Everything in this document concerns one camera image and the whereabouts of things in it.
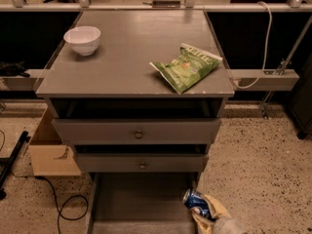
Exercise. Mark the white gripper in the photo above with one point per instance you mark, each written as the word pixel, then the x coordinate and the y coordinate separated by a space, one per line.
pixel 228 226

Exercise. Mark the blue pepsi can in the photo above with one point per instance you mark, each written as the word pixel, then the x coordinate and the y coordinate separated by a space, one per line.
pixel 194 201

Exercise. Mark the grey bottom drawer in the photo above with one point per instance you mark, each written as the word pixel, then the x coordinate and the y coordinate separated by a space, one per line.
pixel 135 203

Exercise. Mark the grey drawer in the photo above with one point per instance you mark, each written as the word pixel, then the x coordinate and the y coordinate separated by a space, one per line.
pixel 147 158
pixel 138 121
pixel 135 203

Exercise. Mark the grey drawer cabinet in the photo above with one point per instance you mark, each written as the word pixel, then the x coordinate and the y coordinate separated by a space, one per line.
pixel 120 68

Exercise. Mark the grey middle drawer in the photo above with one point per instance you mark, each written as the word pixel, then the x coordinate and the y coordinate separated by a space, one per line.
pixel 147 158

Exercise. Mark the grey top drawer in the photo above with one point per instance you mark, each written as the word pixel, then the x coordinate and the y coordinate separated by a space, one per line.
pixel 138 121

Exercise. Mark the dark cabinet at right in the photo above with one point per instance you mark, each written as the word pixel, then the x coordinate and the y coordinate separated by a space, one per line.
pixel 301 101

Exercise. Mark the green chip bag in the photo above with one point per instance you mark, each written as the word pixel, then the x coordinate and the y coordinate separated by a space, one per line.
pixel 190 67

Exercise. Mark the cardboard box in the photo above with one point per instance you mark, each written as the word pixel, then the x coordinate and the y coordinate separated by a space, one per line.
pixel 49 156

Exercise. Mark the black stand leg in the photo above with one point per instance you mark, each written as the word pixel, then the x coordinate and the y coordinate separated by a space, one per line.
pixel 7 162

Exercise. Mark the white bowl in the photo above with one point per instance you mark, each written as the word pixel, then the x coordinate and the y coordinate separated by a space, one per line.
pixel 83 40

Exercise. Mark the black object on rail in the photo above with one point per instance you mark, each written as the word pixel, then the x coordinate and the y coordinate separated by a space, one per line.
pixel 10 69

